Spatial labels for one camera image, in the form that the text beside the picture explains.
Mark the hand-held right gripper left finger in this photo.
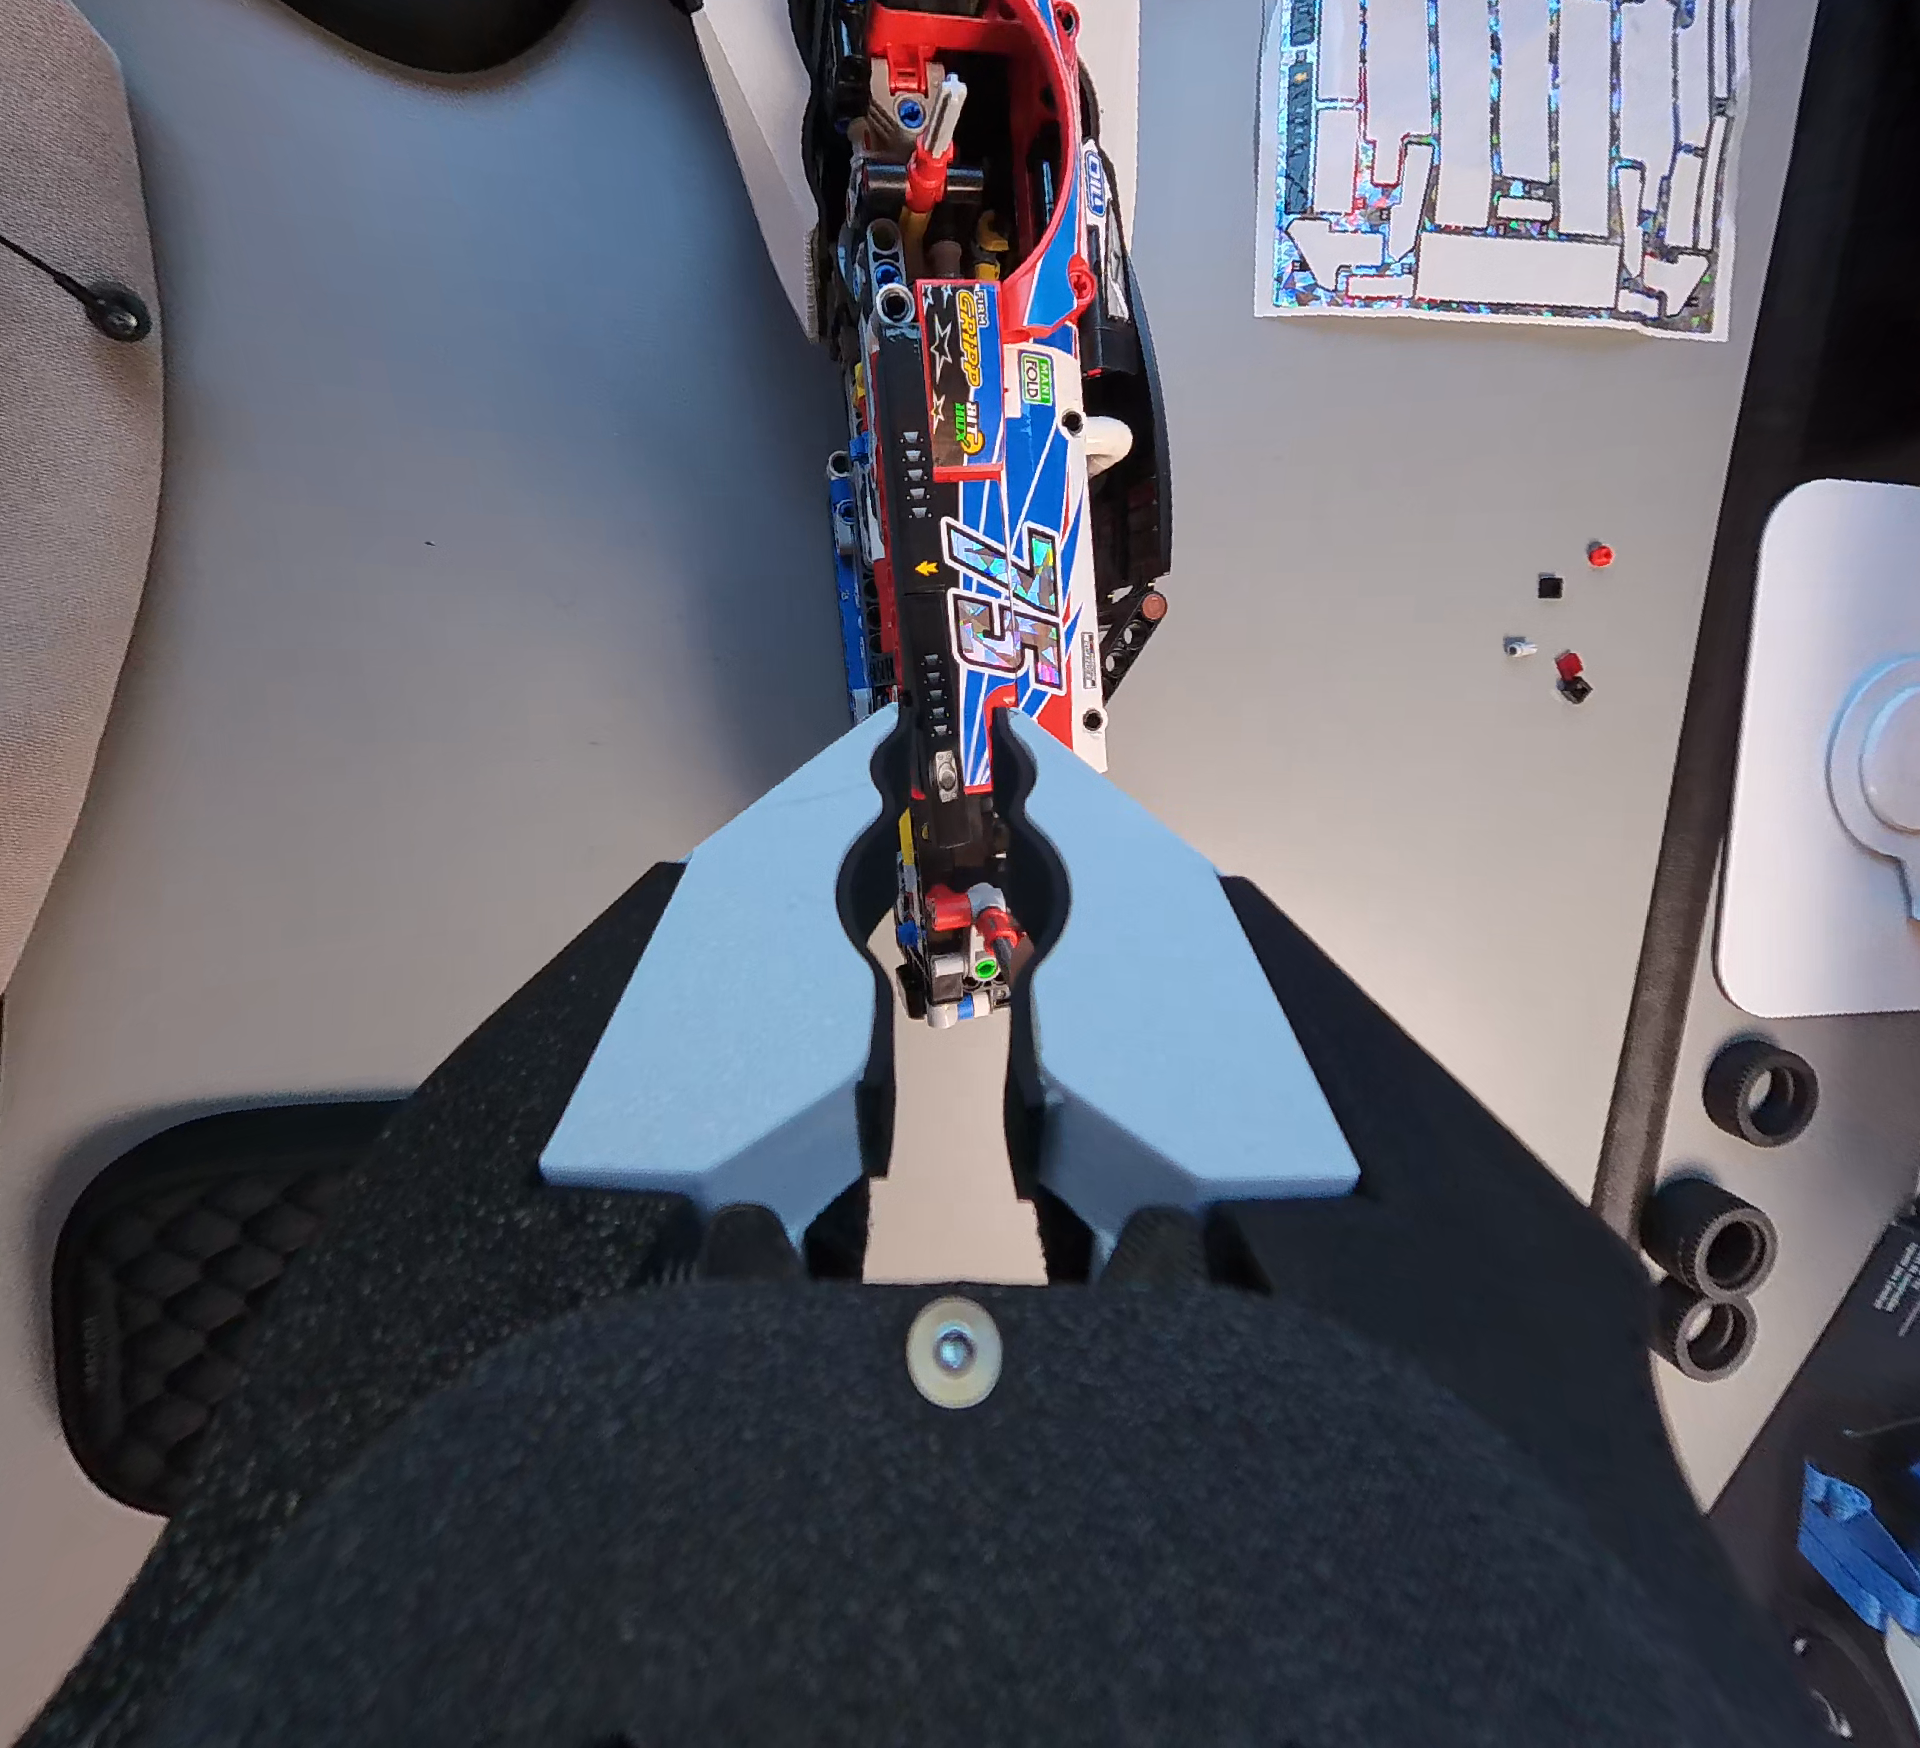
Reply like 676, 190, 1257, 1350
536, 703, 918, 1283

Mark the red blue lego car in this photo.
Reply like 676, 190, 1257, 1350
801, 0, 1180, 1030

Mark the lego set box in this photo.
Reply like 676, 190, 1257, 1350
1709, 1210, 1920, 1748

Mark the white book stand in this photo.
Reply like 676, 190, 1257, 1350
1714, 477, 1920, 1023

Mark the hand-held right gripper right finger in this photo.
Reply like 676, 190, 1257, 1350
987, 706, 1363, 1283

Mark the holographic sticker sheet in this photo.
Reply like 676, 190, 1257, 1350
1255, 0, 1762, 344

